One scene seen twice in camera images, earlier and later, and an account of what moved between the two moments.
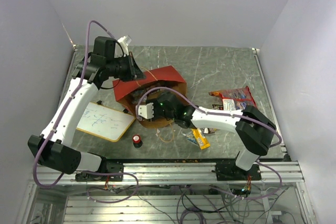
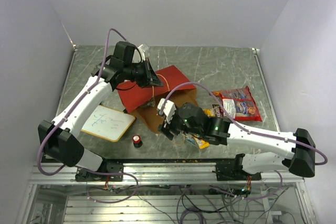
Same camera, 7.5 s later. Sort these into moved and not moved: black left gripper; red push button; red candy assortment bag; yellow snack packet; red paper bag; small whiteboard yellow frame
Moved: black left gripper; red paper bag
Not moved: yellow snack packet; red candy assortment bag; small whiteboard yellow frame; red push button
